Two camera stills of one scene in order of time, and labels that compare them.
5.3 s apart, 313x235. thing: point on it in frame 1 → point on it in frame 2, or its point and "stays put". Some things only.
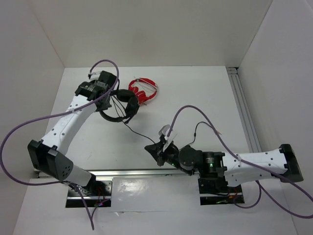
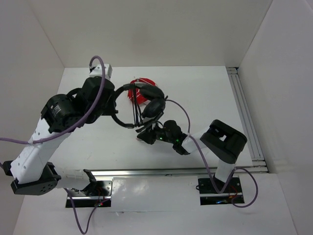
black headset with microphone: x=130 y=99 → x=154 y=99
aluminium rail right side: x=241 y=101 stays put
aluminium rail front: x=145 y=174 stays put
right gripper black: x=157 y=152 → x=147 y=135
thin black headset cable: x=149 y=139 → x=137 y=113
